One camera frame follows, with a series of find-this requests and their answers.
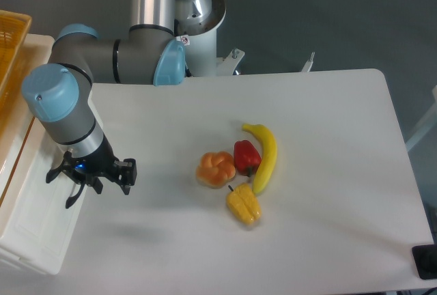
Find orange braided bread roll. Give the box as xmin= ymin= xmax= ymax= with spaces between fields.
xmin=195 ymin=152 xmax=236 ymax=188

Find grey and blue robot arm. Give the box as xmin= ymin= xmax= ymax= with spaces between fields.
xmin=21 ymin=0 xmax=187 ymax=194

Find white table bracket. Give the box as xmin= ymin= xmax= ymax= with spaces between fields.
xmin=301 ymin=51 xmax=315 ymax=72

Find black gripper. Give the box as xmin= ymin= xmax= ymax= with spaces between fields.
xmin=63 ymin=137 xmax=137 ymax=195

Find yellow banana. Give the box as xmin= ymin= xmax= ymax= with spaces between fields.
xmin=242 ymin=124 xmax=278 ymax=195

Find yellow plastic basket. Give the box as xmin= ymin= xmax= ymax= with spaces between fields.
xmin=1 ymin=10 xmax=32 ymax=105

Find white top drawer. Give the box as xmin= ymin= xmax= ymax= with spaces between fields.
xmin=1 ymin=64 xmax=92 ymax=275

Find black device at table edge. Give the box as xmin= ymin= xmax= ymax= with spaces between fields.
xmin=412 ymin=244 xmax=436 ymax=280

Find red bell pepper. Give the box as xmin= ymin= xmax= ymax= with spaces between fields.
xmin=234 ymin=140 xmax=262 ymax=177

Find yellow bell pepper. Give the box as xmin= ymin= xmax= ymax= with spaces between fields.
xmin=226 ymin=183 xmax=262 ymax=225

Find white frame at right edge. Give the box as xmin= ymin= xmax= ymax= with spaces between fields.
xmin=405 ymin=86 xmax=436 ymax=152

